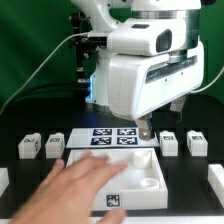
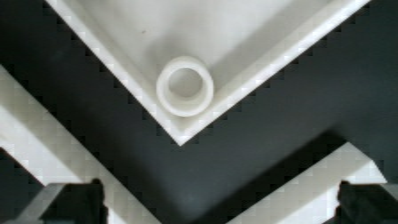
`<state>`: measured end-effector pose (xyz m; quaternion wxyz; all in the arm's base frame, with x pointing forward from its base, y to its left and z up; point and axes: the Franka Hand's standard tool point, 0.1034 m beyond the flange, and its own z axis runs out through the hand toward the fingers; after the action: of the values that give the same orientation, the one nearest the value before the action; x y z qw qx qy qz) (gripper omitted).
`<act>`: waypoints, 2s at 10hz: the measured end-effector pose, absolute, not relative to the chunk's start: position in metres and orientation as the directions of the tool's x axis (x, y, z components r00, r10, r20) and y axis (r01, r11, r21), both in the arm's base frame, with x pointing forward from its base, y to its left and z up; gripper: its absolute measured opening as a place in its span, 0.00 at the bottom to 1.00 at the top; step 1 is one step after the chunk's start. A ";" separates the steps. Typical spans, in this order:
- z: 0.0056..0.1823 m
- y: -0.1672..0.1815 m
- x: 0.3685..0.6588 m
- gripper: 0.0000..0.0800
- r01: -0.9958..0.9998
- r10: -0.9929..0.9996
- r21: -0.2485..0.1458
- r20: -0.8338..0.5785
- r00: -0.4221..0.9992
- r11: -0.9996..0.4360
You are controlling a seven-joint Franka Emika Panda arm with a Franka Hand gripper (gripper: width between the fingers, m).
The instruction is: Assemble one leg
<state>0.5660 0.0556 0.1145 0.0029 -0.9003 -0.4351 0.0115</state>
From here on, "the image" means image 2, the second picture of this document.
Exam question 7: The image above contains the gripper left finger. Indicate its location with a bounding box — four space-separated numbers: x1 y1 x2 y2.
13 181 107 224

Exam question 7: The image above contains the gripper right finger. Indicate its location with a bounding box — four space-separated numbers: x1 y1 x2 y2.
337 181 398 224

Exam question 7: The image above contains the white square tabletop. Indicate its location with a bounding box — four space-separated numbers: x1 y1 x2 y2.
45 0 372 144

